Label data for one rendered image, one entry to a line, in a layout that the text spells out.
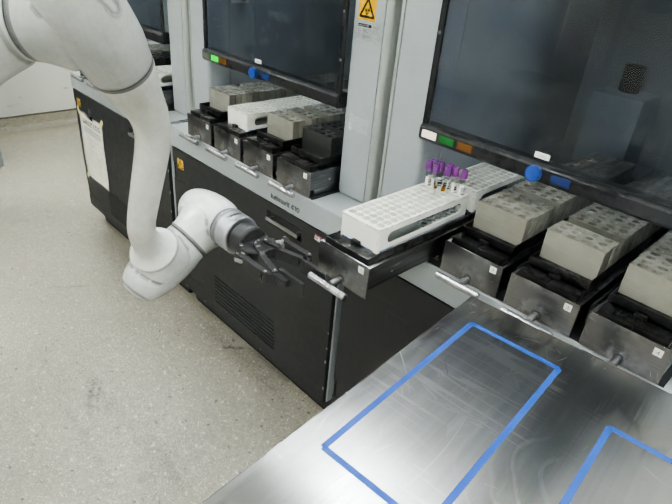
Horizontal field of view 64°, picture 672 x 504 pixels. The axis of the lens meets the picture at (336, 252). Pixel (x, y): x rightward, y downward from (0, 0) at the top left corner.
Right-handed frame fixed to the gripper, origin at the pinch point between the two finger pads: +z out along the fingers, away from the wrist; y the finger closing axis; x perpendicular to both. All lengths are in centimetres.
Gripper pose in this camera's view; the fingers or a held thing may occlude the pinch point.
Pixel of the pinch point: (303, 278)
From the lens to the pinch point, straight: 105.3
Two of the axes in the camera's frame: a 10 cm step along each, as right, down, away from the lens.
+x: -0.8, 8.6, 5.0
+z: 6.9, 4.1, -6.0
